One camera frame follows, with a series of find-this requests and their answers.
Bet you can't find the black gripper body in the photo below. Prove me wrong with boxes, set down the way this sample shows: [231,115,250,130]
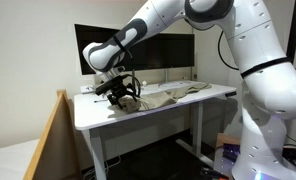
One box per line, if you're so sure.
[108,81,136,100]

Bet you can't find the white power strip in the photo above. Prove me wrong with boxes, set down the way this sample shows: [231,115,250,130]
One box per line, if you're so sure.
[80,85,96,94]

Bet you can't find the red black pliers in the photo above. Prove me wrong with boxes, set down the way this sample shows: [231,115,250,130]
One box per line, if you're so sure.
[200,166,230,180]

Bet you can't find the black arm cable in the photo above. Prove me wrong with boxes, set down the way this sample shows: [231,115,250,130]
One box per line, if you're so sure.
[217,30,240,72]

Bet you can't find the beige trousers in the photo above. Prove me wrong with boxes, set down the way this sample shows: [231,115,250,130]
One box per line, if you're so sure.
[116,82,213,115]

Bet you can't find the white standing desk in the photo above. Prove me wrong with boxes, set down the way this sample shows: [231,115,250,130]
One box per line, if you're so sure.
[73,81,238,180]

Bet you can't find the black vertical pole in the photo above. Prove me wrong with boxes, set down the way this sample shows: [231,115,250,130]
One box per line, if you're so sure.
[285,0,296,64]

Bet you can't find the black computer monitor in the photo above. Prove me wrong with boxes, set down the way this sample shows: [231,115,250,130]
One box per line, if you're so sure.
[74,23,140,76]
[137,32,196,72]

